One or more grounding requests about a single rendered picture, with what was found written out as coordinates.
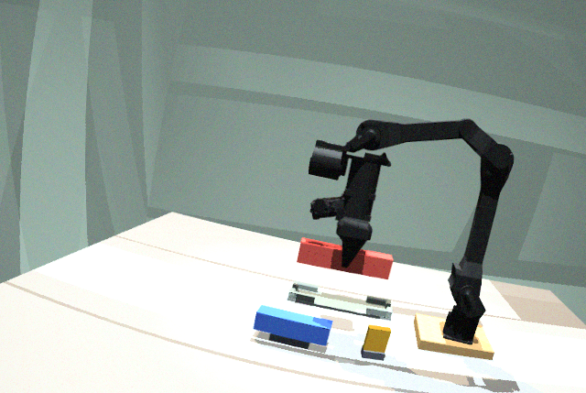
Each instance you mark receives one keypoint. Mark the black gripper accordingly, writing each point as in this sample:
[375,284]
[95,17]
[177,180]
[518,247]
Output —
[354,228]

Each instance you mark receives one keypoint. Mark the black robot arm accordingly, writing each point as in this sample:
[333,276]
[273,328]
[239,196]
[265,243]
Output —
[330,161]

